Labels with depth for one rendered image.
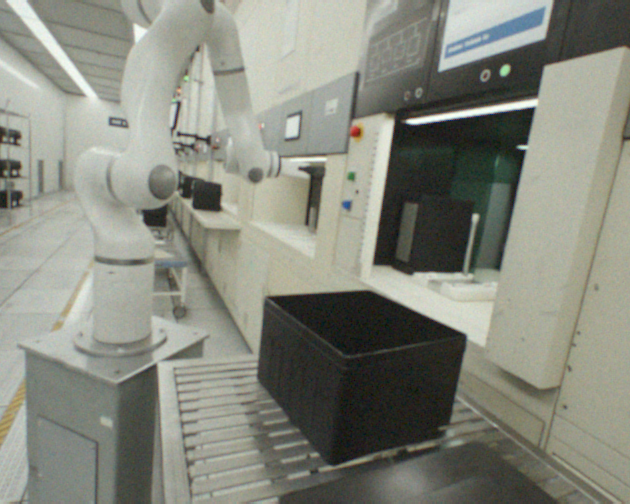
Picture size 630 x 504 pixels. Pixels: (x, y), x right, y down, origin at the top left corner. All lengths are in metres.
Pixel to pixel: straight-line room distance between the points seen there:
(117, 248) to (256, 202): 1.88
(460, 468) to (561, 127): 0.53
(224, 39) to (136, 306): 0.68
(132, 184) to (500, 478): 0.74
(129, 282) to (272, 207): 1.92
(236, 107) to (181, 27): 0.28
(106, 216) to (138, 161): 0.16
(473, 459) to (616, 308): 0.34
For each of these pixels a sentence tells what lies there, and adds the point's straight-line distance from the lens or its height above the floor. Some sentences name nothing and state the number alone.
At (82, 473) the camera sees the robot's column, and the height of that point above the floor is 0.53.
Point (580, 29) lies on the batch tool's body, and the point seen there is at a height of 1.47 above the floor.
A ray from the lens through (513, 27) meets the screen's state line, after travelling 0.96.
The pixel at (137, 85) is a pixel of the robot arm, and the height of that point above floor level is 1.31.
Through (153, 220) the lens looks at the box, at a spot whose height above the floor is 0.54.
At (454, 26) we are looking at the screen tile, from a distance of 1.09.
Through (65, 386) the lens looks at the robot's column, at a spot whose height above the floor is 0.70.
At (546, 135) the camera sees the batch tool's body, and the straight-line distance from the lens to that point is 0.76.
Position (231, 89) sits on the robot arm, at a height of 1.38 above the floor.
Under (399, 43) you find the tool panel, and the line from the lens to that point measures 1.27.
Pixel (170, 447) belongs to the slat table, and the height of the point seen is 0.76.
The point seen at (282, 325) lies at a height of 0.91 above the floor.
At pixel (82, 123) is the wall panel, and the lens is 14.53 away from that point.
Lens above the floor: 1.16
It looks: 10 degrees down
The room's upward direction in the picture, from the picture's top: 7 degrees clockwise
